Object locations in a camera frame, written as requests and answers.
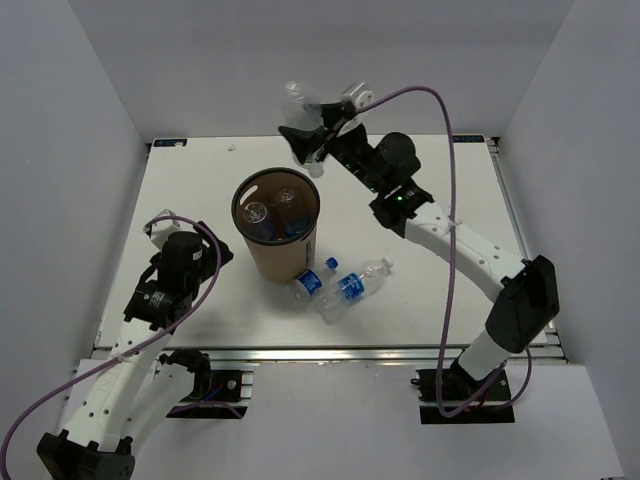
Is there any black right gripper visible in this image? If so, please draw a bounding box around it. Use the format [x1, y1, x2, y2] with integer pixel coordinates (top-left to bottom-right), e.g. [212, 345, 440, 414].
[280, 102, 386, 194]

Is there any clear bottle green blue label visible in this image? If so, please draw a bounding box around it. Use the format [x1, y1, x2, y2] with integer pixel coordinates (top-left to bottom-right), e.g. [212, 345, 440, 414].
[279, 79, 326, 179]

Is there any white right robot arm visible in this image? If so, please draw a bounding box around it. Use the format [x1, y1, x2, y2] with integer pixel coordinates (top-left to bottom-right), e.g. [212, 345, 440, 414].
[278, 101, 560, 399]

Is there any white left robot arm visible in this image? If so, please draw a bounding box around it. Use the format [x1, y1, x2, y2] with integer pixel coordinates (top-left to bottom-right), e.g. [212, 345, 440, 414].
[36, 213, 233, 479]

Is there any brown cylindrical paper bin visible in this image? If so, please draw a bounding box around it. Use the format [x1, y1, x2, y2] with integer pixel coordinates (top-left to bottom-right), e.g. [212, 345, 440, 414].
[231, 167, 321, 283]

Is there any small clear bottle blue cap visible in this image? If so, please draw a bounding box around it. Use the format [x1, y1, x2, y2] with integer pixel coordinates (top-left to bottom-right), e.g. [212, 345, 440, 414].
[284, 257, 339, 310]

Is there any blue sticker back left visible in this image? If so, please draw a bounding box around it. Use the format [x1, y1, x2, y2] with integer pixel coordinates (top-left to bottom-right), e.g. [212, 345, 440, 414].
[152, 138, 187, 148]

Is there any blue sticker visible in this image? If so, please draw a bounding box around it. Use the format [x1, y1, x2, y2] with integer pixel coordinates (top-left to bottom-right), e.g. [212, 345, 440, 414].
[452, 134, 485, 143]
[152, 138, 187, 148]

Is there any blue sticker back right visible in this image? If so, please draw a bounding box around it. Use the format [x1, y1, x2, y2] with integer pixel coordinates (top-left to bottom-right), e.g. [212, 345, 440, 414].
[452, 134, 485, 143]

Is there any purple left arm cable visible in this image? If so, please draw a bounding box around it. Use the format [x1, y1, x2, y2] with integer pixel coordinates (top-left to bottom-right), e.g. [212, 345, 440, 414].
[0, 214, 222, 480]

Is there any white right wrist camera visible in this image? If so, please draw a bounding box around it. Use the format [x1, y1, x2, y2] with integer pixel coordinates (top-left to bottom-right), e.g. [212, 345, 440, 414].
[341, 82, 375, 128]

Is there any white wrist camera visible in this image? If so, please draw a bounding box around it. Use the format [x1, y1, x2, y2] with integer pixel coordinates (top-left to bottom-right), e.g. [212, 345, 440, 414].
[143, 209, 182, 250]
[341, 82, 375, 128]

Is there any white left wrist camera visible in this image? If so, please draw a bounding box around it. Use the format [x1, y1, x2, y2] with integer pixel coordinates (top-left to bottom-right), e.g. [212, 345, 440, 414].
[143, 209, 182, 250]

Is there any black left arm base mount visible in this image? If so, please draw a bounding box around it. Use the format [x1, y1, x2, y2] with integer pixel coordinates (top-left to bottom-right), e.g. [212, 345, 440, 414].
[156, 349, 253, 420]

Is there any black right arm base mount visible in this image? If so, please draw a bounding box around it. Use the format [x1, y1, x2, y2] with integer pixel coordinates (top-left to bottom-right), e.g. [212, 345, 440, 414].
[410, 369, 515, 425]

